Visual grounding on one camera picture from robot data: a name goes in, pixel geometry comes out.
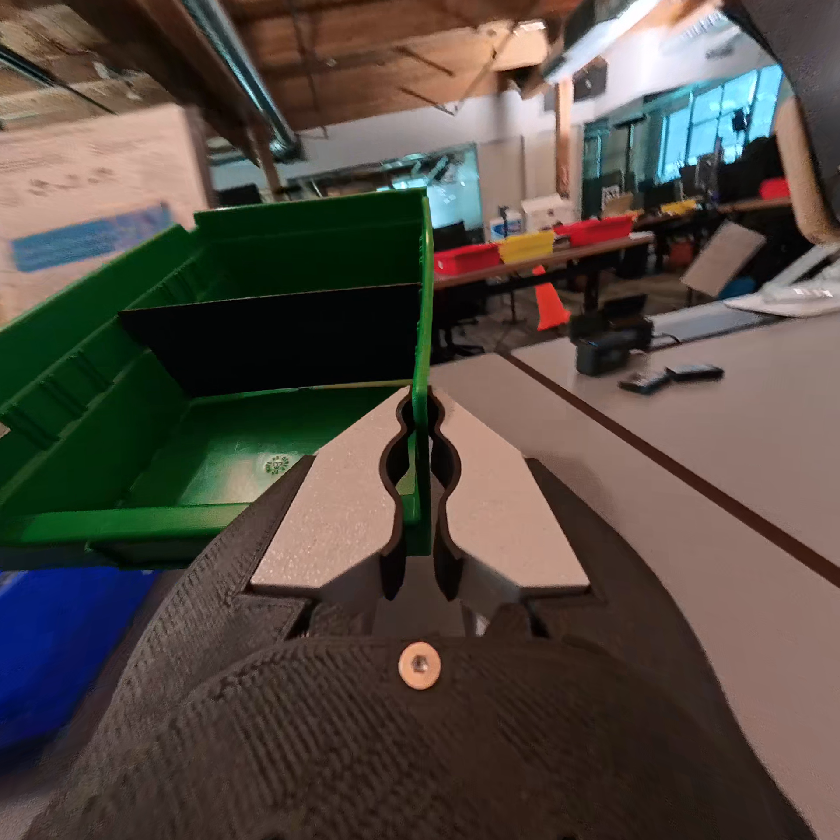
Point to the long wooden table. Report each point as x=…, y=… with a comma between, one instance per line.
x=558, y=259

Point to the blue cushion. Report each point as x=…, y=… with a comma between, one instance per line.
x=740, y=289

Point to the orange traffic cone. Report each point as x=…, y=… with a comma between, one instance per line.
x=550, y=305

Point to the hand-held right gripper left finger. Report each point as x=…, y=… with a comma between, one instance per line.
x=328, y=518

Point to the green plastic bin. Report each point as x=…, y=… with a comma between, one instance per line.
x=216, y=453

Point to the blue plastic bin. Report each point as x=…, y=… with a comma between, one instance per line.
x=59, y=649

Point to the white cardboard box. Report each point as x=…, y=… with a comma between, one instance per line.
x=548, y=211

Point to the yellow plastic bin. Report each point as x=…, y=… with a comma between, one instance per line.
x=526, y=246

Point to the black bin divider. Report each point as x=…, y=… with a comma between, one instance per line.
x=282, y=338

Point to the black camera battery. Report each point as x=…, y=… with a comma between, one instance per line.
x=643, y=382
x=694, y=372

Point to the computer monitor with white stand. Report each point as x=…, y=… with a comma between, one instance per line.
x=807, y=190

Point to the large cardboard box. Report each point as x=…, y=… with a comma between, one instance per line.
x=98, y=197

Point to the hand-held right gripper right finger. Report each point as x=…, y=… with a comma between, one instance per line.
x=505, y=518

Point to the small yellow bin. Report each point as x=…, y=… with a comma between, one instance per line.
x=679, y=207

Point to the red plastic basket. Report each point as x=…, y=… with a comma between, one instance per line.
x=594, y=229
x=467, y=259

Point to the grey tilted board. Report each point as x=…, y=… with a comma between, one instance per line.
x=722, y=262

